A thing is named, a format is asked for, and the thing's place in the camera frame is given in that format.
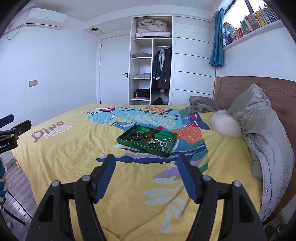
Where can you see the row of books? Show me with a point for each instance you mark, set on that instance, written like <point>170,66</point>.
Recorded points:
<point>243,17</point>

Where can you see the yellow dinosaur bedspread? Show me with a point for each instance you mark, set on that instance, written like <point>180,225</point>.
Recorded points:
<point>145,199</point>

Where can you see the white air conditioner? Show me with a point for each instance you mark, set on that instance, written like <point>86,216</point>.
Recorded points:
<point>44,18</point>

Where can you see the white fluffy pillow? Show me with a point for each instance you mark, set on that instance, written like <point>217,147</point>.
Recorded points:
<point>225,124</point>

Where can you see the teal curtain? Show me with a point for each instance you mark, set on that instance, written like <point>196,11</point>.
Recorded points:
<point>217,55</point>

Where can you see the white open wardrobe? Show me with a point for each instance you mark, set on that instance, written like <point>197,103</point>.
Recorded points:
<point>190,43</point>

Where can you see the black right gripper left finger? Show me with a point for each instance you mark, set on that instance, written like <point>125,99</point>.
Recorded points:
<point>52,220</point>

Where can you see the green metallic tray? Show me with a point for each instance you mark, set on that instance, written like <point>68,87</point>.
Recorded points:
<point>161,145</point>

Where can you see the amber orange bangle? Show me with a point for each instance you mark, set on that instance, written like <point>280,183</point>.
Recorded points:
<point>148,135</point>

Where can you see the white blue gloved left hand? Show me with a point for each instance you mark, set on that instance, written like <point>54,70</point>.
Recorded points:
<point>3,183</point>

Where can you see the white bedroom door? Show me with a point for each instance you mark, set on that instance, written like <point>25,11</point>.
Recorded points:
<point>113,70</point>

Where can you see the grey puffer jacket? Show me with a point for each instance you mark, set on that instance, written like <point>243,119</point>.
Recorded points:
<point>265,136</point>

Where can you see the wooden headboard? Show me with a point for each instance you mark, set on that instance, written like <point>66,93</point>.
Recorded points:
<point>281,94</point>

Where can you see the grey folded blanket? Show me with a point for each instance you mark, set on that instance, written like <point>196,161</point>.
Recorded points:
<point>202,104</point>

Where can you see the wall light switch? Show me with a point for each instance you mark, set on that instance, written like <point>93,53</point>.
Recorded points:
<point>33,83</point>

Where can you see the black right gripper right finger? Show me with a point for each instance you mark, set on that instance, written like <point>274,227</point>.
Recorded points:
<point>240,220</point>

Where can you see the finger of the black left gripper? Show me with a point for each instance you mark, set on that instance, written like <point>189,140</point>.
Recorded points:
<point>21,128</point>

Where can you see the dark brown wooden bangle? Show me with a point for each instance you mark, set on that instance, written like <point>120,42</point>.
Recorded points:
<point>137,136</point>

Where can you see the hanging dark coats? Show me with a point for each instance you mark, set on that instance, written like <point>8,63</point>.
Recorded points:
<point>161,71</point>

